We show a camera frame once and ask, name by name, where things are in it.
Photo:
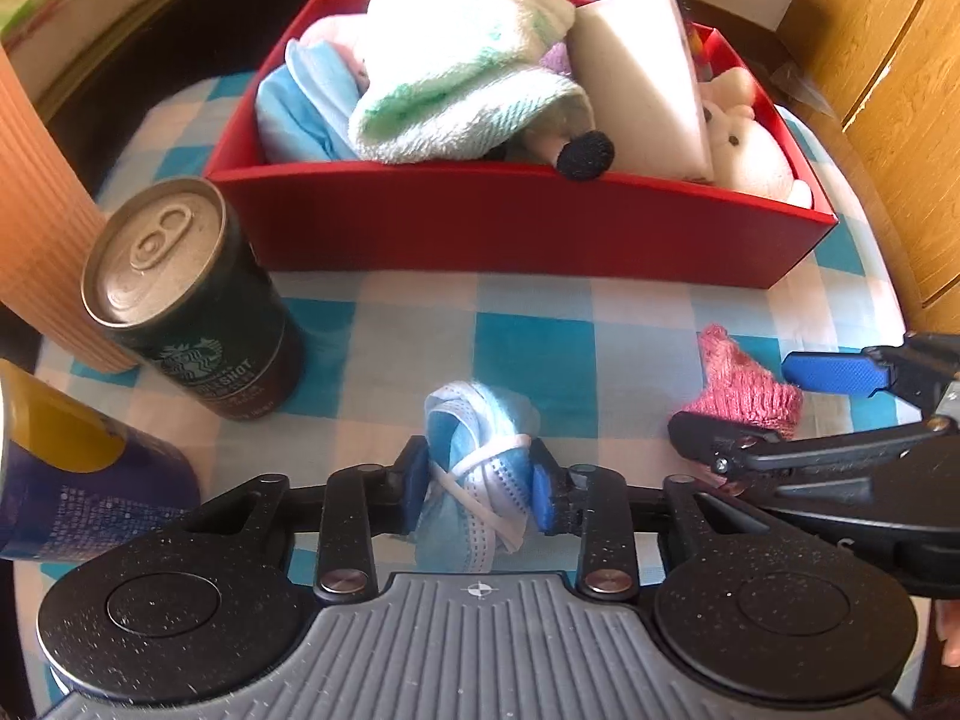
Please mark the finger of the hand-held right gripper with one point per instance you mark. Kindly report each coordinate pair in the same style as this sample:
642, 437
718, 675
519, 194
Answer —
832, 373
705, 439

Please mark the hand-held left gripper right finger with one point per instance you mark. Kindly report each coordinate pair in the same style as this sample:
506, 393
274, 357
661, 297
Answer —
544, 491

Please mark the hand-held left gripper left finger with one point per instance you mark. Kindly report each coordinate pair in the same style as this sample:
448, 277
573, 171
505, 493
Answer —
412, 491

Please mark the pink knitted sock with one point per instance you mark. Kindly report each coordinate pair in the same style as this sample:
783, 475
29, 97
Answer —
739, 386

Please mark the blue face mask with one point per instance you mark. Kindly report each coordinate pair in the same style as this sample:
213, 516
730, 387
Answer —
480, 450
300, 112

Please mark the white plush bear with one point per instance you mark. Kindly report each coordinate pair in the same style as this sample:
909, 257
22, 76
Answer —
750, 157

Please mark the red cardboard box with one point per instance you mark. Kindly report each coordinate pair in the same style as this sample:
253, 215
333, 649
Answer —
487, 229

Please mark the white foam block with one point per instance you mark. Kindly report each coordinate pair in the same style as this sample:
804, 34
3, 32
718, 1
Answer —
637, 82

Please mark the white green striped towel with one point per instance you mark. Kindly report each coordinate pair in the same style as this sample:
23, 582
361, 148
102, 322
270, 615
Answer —
450, 52

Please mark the purple soft cloth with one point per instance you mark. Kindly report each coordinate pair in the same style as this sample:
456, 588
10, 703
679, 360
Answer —
556, 60

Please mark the blue white checkered tablecloth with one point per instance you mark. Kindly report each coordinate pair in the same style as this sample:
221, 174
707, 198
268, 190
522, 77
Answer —
525, 337

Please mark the dark green drink can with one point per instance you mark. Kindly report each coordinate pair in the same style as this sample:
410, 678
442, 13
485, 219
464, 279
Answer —
195, 315

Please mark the clear plastic wrap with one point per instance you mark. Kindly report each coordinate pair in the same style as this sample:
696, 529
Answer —
806, 90

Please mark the light wooden wardrobe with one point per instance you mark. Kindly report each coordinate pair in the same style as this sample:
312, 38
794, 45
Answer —
892, 90

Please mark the blue yellow container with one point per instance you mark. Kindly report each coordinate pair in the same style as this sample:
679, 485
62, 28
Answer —
82, 487

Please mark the orange ribbed cylinder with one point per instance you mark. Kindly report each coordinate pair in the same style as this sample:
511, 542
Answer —
45, 240

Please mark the pink plush toy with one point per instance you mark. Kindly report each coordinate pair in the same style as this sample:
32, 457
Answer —
330, 30

